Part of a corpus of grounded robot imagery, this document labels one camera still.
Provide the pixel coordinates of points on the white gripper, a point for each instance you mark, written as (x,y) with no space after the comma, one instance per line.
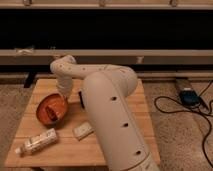
(64,86)

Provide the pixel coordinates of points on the orange ceramic bowl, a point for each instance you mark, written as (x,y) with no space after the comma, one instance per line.
(52,109)

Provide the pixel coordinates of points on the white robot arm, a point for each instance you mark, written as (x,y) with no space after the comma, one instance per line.
(104,91)

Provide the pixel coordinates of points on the small white packet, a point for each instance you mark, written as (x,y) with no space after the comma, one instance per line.
(82,130)

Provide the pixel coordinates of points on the white plastic bottle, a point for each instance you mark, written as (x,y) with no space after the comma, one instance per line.
(36,143)

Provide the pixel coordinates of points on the wooden table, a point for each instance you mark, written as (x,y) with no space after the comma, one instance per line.
(68,151)

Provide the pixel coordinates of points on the blue power box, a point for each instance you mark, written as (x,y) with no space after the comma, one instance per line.
(189,97)

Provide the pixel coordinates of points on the long wooden shelf rail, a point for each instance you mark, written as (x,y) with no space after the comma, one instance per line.
(42,57)

